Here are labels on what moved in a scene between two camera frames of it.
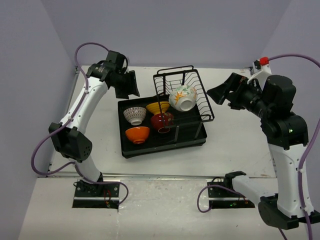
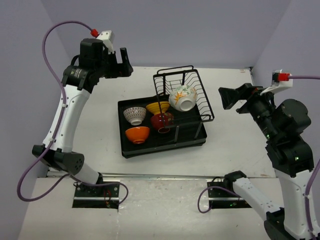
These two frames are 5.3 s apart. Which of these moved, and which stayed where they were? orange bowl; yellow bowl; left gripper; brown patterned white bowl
Moved: left gripper
Stayed: brown patterned white bowl; yellow bowl; orange bowl
